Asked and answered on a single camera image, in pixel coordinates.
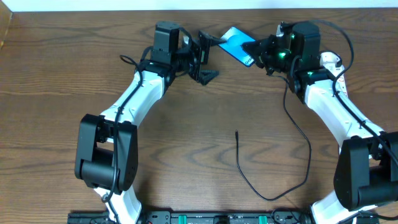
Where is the white power strip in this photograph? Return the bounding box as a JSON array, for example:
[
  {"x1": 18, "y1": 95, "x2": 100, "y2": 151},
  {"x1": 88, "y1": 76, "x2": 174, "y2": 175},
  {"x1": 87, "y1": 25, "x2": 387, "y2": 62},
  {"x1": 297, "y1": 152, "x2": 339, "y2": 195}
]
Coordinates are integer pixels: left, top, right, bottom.
[{"x1": 320, "y1": 50, "x2": 348, "y2": 96}]

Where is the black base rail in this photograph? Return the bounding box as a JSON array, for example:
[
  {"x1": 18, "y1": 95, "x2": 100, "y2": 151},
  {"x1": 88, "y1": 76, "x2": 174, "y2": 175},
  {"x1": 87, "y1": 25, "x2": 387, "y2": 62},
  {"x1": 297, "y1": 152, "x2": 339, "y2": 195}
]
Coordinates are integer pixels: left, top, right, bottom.
[{"x1": 66, "y1": 210, "x2": 380, "y2": 224}]

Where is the black charger cable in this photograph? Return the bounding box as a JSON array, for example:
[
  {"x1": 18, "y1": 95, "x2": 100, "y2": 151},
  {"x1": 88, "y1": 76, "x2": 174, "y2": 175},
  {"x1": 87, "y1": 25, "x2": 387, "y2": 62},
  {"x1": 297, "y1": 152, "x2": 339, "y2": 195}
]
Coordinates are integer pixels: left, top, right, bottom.
[{"x1": 234, "y1": 49, "x2": 343, "y2": 202}]

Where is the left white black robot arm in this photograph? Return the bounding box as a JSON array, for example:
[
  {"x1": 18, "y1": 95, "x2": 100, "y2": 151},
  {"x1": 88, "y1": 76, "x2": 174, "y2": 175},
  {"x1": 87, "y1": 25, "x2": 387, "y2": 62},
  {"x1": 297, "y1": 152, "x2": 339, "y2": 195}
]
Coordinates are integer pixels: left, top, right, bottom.
[{"x1": 75, "y1": 21, "x2": 224, "y2": 223}]

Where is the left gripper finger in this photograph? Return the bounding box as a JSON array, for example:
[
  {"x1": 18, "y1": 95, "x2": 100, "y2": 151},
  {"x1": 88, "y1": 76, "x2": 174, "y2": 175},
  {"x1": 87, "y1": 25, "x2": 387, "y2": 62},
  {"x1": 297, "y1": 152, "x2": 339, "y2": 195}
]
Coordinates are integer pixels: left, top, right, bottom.
[
  {"x1": 198, "y1": 70, "x2": 219, "y2": 85},
  {"x1": 210, "y1": 36, "x2": 226, "y2": 46}
]

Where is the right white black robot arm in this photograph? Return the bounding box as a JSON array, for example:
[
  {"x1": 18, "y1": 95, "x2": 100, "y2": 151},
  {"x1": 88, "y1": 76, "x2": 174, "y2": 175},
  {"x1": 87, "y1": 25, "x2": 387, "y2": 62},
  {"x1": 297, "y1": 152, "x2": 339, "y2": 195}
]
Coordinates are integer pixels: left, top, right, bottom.
[{"x1": 242, "y1": 20, "x2": 397, "y2": 223}]

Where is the blue Galaxy smartphone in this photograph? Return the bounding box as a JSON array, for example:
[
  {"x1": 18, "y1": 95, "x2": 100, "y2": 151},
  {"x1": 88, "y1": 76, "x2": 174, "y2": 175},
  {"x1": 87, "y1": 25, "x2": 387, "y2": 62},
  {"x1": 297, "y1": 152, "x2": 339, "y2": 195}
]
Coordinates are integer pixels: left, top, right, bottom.
[{"x1": 218, "y1": 27, "x2": 255, "y2": 67}]

